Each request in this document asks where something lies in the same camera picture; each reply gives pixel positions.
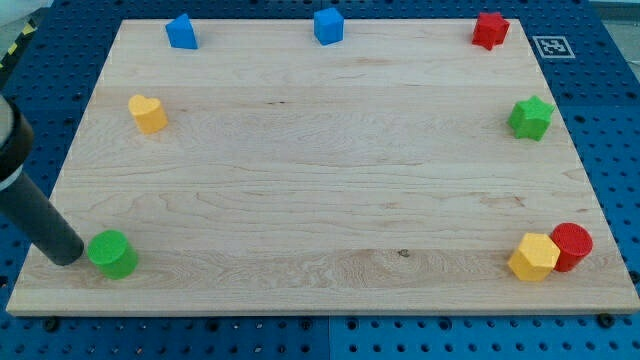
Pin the green cylinder block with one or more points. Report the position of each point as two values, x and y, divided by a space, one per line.
112 254

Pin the light wooden board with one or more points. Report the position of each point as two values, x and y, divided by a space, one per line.
374 176

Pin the blue cube block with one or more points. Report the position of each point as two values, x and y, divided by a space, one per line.
328 26

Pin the yellow heart block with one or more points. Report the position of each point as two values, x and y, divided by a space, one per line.
148 113

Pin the blue triangular prism block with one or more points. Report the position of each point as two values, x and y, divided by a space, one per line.
181 33

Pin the green star block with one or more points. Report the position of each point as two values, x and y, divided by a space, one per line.
531 118

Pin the red star block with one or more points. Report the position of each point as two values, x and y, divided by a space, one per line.
490 30

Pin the yellow hexagon block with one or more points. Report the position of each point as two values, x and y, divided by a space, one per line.
534 258

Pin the red cylinder block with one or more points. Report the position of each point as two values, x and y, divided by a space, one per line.
574 242

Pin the white fiducial marker tag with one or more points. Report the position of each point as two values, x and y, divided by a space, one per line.
553 47

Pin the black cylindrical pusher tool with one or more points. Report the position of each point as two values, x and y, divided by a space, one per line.
22 202

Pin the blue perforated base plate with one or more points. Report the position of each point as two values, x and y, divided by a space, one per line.
597 93

